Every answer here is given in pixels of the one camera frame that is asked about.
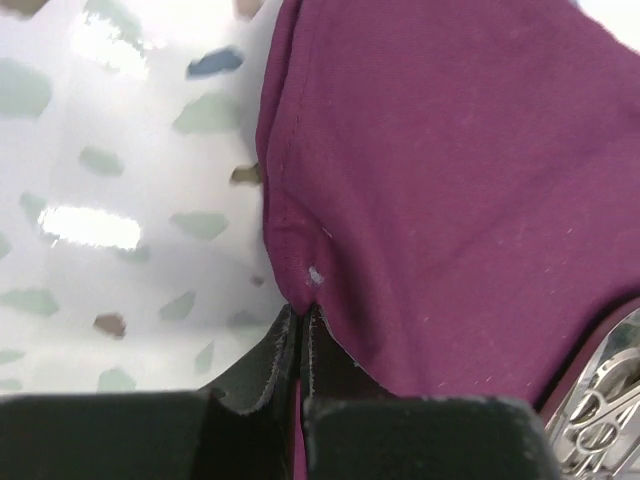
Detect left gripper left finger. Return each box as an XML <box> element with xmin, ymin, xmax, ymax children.
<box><xmin>1</xmin><ymin>306</ymin><xmax>298</xmax><ymax>480</ymax></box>

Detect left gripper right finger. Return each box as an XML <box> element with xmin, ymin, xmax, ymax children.
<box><xmin>300</xmin><ymin>306</ymin><xmax>561</xmax><ymax>480</ymax></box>

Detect purple surgical cloth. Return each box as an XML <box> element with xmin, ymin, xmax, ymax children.
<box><xmin>254</xmin><ymin>0</ymin><xmax>640</xmax><ymax>480</ymax></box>

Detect steel instrument tray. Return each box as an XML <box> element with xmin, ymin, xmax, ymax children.
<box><xmin>541</xmin><ymin>299</ymin><xmax>639</xmax><ymax>479</ymax></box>

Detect steel scissors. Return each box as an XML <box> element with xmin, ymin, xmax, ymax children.
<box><xmin>548</xmin><ymin>351</ymin><xmax>639</xmax><ymax>479</ymax></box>

